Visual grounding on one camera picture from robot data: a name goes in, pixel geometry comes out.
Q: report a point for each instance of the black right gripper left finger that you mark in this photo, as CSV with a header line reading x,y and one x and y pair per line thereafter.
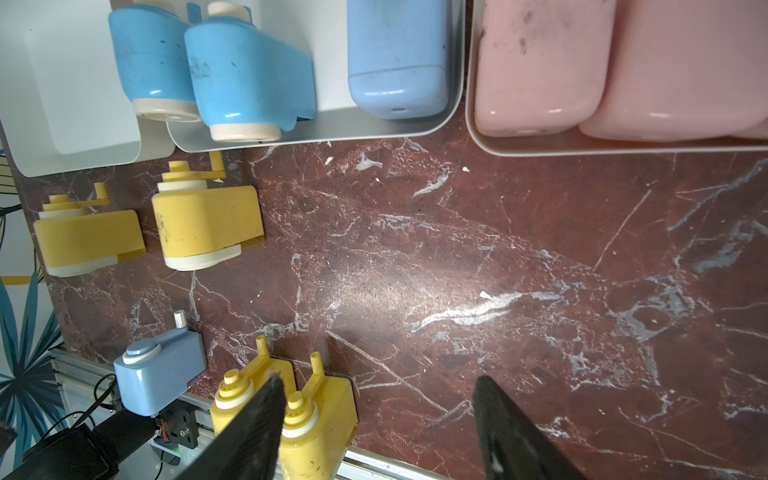
x,y
248,447

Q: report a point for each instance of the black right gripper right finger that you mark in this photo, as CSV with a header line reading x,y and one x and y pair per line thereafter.
x,y
512,446

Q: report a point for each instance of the blue pencil sharpener bottom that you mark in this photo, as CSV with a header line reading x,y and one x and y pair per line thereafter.
x,y
154,372

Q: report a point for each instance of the blue pencil sharpener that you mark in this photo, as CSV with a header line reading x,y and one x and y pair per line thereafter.
x,y
154,372
248,85
151,59
398,57

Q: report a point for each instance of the pink pencil sharpener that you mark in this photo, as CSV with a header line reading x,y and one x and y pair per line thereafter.
x,y
542,65
684,70

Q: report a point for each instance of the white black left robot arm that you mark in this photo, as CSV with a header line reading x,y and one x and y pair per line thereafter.
x,y
84,453

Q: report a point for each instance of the yellow pencil sharpener lower left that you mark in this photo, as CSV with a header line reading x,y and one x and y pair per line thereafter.
x,y
239,386

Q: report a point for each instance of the yellow pencil sharpener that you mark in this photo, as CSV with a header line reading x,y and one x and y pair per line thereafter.
x,y
73,240
318,427
239,386
200,227

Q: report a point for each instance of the yellow pencil sharpener lower right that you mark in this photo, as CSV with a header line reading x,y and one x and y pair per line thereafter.
x,y
318,427

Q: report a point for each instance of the yellow pencil sharpener upper middle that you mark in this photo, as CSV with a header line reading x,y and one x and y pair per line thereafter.
x,y
200,227

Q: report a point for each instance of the yellow pencil sharpener far left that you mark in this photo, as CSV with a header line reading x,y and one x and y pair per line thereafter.
x,y
73,240

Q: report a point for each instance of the white right storage tray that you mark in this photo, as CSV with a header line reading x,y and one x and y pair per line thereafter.
x,y
572,142

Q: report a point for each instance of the white storage tray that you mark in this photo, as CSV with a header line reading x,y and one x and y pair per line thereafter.
x,y
320,29
62,104
572,142

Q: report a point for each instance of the white left storage tray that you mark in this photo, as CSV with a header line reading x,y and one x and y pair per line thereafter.
x,y
62,104

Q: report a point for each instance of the white middle storage tray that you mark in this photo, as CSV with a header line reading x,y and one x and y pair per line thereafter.
x,y
320,29

